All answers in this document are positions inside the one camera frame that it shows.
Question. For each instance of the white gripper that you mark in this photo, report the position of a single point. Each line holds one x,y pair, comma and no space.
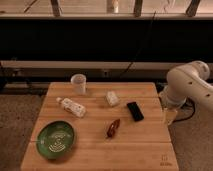
169,115

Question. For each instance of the white crumpled object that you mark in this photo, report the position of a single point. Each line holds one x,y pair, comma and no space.
112,98

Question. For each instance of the green ceramic bowl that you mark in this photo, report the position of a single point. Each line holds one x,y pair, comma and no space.
55,140

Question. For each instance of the white plastic bottle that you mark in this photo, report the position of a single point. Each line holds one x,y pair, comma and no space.
75,108

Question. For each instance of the translucent plastic cup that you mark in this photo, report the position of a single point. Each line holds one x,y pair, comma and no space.
79,83

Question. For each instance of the black smartphone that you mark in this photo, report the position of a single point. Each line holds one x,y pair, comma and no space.
135,111

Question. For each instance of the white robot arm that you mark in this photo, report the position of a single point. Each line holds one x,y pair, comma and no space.
186,81

